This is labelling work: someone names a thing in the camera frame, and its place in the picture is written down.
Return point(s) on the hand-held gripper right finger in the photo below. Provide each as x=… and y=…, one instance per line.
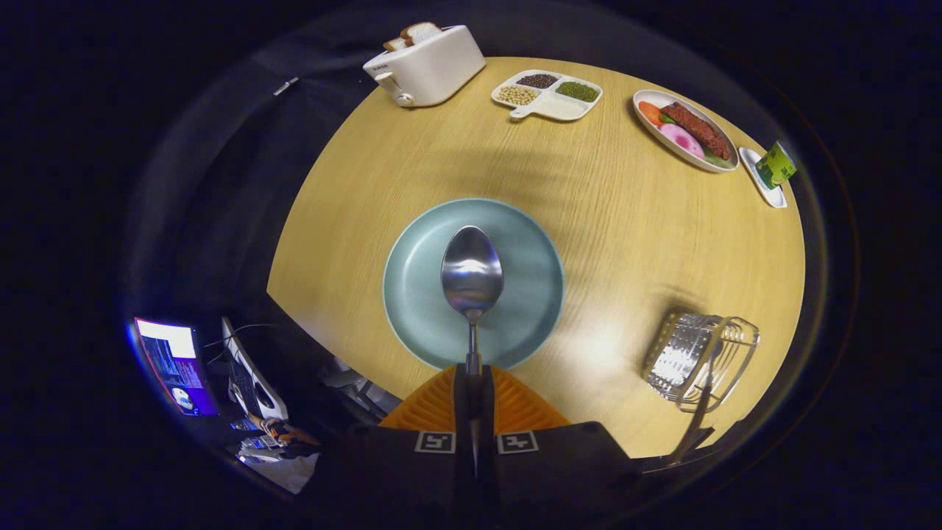
x=489, y=412

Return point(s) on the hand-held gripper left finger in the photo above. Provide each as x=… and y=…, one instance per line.
x=462, y=412

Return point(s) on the metal spoon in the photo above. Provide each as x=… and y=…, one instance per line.
x=472, y=265

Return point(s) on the metal fork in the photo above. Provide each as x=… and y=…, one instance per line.
x=695, y=412

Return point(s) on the teal round plate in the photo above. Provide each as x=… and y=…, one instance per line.
x=412, y=294

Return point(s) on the orange black striped object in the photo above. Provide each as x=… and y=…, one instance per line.
x=280, y=429

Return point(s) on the white crumpled cloth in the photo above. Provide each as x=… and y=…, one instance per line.
x=283, y=471

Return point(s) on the perforated metal cutlery basket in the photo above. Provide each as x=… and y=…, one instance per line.
x=677, y=361

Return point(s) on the white edged keyboard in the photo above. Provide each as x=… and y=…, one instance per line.
x=254, y=375

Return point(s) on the lit computer monitor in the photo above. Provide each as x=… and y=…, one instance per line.
x=176, y=364

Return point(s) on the white divided dish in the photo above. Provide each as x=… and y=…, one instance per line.
x=563, y=109

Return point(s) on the pile of yellow beans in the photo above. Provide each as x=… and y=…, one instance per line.
x=516, y=95

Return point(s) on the white oval food plate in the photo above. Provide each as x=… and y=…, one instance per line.
x=651, y=132

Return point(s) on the pile of green beans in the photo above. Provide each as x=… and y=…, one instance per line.
x=578, y=91

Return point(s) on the pink ham slice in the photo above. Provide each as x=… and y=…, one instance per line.
x=681, y=140

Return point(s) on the pile of dark beans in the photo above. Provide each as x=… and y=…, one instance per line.
x=537, y=80

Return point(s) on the orange vegetable slice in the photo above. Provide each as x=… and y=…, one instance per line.
x=650, y=113

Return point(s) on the green lettuce leaf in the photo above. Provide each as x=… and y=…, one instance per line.
x=720, y=160

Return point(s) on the white toaster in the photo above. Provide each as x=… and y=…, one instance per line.
x=434, y=68

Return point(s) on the brown meat pieces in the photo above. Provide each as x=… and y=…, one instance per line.
x=695, y=129

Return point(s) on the white square coaster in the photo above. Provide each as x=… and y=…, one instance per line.
x=773, y=197

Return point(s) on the silver cloth clip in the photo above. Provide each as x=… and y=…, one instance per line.
x=285, y=86

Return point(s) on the toast bread slice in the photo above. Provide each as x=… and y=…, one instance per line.
x=421, y=32
x=395, y=43

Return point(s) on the green drink bottle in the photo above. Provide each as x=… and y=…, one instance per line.
x=776, y=163

